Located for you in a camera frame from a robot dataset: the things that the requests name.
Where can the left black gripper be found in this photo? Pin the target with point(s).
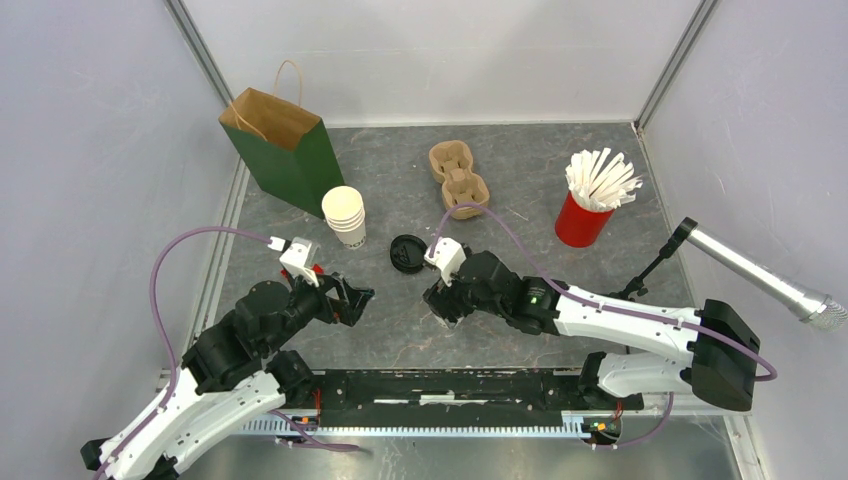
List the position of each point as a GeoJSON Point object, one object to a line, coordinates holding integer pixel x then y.
{"type": "Point", "coordinates": [352, 300]}

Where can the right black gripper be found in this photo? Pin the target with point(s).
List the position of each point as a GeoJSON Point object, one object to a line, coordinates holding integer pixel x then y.
{"type": "Point", "coordinates": [439, 297]}

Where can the stack of black lids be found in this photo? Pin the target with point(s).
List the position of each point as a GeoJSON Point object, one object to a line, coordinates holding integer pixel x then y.
{"type": "Point", "coordinates": [407, 253]}

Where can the stack of white paper cups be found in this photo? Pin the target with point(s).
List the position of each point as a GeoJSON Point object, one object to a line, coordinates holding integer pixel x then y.
{"type": "Point", "coordinates": [344, 211]}

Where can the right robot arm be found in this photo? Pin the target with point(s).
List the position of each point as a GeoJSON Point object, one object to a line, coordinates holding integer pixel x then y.
{"type": "Point", "coordinates": [706, 352]}

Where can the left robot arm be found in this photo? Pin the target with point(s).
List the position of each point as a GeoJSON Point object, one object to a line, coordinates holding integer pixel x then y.
{"type": "Point", "coordinates": [236, 370]}

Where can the red D-shaped object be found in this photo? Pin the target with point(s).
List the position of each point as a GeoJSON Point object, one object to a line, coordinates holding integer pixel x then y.
{"type": "Point", "coordinates": [316, 270]}

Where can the stack of cardboard cup carriers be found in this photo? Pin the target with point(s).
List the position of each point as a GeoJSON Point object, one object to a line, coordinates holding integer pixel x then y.
{"type": "Point", "coordinates": [451, 164]}

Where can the red cup holder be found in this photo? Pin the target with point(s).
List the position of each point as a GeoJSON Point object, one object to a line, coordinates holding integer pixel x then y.
{"type": "Point", "coordinates": [577, 227]}

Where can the green paper bag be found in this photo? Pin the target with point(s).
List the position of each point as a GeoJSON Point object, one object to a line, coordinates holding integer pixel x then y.
{"type": "Point", "coordinates": [286, 148]}

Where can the silver microphone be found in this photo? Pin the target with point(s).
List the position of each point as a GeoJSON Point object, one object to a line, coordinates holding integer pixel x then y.
{"type": "Point", "coordinates": [809, 306]}

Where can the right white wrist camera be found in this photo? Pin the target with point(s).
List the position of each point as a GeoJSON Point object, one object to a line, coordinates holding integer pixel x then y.
{"type": "Point", "coordinates": [447, 256]}

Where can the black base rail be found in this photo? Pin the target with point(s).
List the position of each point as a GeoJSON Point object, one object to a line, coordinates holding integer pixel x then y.
{"type": "Point", "coordinates": [534, 397]}

